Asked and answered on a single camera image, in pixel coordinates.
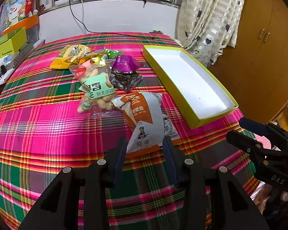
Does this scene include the black cable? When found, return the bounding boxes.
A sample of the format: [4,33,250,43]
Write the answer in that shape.
[67,0,157,40]

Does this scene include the heart patterned curtain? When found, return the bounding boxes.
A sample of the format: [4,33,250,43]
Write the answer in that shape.
[176,0,244,67]

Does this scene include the yellow-green shallow box tray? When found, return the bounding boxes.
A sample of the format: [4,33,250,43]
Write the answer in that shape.
[142,45,238,129]

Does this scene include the purple snack pouch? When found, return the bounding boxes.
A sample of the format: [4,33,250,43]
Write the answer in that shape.
[112,55,142,74]

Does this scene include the yellow chip bag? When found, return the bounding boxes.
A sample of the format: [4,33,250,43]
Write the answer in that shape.
[50,44,94,70]

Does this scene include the dark sunflower seed bag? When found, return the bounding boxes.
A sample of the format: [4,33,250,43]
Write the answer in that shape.
[109,72,142,92]

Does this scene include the clear peanut snack bag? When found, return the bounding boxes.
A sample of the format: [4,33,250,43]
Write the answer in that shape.
[69,59,118,114]

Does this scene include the pink plaid tablecloth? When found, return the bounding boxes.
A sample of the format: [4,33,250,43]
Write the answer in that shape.
[0,33,260,229]

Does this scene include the yellow-green storage box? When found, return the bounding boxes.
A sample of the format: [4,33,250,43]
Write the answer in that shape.
[0,28,27,59]

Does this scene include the colorful cartoon gift box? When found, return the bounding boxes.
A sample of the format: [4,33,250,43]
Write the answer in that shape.
[4,0,36,31]

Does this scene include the white orange snack bag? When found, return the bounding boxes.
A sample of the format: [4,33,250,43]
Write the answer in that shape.
[112,91,182,158]

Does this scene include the green snack pouch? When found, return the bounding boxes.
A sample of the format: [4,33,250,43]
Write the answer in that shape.
[104,48,124,59]

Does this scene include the gold snack bar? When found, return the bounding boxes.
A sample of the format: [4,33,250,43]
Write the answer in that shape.
[90,50,108,67]

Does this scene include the wooden wardrobe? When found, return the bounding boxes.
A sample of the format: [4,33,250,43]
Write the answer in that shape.
[209,0,288,123]

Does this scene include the orange box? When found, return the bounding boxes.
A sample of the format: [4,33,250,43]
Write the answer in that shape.
[2,15,39,36]

